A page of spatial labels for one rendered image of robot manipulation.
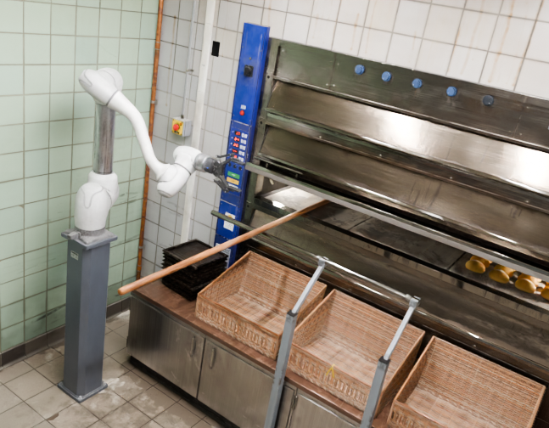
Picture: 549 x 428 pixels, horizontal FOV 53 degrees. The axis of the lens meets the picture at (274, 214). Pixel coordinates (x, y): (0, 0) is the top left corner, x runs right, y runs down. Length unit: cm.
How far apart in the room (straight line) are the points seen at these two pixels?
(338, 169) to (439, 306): 88
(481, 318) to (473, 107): 102
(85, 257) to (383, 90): 173
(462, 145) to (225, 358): 164
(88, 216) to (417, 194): 165
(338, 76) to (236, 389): 175
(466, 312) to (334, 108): 123
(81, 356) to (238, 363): 89
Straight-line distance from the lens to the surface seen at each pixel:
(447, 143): 277
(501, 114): 271
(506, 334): 294
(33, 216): 346
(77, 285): 314
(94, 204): 295
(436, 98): 279
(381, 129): 287
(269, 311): 336
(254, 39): 321
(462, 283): 290
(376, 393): 260
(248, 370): 304
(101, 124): 304
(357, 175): 296
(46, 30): 323
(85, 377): 346
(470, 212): 279
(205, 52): 345
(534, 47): 267
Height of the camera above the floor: 233
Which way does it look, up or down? 21 degrees down
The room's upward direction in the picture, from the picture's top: 10 degrees clockwise
